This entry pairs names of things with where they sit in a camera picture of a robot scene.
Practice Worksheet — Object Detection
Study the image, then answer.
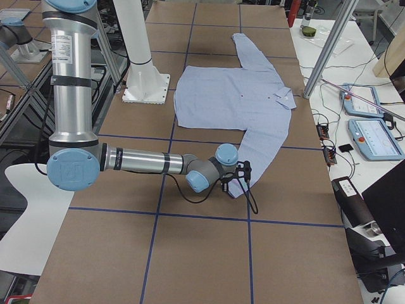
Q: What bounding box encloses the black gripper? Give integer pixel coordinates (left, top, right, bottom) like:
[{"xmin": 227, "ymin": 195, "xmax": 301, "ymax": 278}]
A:
[{"xmin": 220, "ymin": 160, "xmax": 251, "ymax": 192}]

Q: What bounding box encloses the light blue striped shirt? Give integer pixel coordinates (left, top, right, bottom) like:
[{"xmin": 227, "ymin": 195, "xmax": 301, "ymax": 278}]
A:
[{"xmin": 174, "ymin": 33, "xmax": 296, "ymax": 185}]

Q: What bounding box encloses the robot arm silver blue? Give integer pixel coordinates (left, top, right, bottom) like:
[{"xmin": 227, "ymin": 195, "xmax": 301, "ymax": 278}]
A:
[
  {"xmin": 42, "ymin": 1, "xmax": 251, "ymax": 193},
  {"xmin": 1, "ymin": 17, "xmax": 33, "ymax": 49}
]

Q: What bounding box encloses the black box white label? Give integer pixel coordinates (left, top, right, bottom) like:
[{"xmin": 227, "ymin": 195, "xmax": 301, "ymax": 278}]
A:
[{"xmin": 331, "ymin": 177, "xmax": 375, "ymax": 227}]

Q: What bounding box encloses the far blue teach pendant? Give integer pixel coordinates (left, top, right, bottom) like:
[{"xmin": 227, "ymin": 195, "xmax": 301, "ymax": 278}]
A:
[{"xmin": 340, "ymin": 84, "xmax": 383, "ymax": 118}]

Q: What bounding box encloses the blue teach pendant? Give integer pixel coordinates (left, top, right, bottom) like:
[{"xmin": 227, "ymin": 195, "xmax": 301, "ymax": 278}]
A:
[
  {"xmin": 340, "ymin": 84, "xmax": 383, "ymax": 118},
  {"xmin": 347, "ymin": 118, "xmax": 404, "ymax": 162}
]

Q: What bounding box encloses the near blue teach pendant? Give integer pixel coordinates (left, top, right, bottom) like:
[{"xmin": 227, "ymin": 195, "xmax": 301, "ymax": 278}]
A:
[{"xmin": 347, "ymin": 118, "xmax": 404, "ymax": 162}]

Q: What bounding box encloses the black monitor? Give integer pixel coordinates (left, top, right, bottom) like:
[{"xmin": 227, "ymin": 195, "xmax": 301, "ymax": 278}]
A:
[{"xmin": 362, "ymin": 161, "xmax": 404, "ymax": 253}]

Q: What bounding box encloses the green pouch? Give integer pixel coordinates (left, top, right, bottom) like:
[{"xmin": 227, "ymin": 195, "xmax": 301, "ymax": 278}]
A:
[{"xmin": 301, "ymin": 26, "xmax": 316, "ymax": 38}]

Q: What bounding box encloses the red cylinder bottle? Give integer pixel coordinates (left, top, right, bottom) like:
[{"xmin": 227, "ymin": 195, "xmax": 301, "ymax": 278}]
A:
[{"xmin": 287, "ymin": 0, "xmax": 301, "ymax": 28}]

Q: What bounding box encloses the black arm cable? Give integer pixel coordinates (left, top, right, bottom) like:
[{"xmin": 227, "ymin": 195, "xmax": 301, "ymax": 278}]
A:
[{"xmin": 164, "ymin": 160, "xmax": 259, "ymax": 215}]

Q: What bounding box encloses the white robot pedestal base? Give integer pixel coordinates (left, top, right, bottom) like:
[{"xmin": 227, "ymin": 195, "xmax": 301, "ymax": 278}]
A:
[{"xmin": 113, "ymin": 0, "xmax": 170, "ymax": 105}]

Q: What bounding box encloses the aluminium frame post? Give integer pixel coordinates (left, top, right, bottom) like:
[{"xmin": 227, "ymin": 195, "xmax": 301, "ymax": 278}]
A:
[{"xmin": 303, "ymin": 0, "xmax": 358, "ymax": 99}]

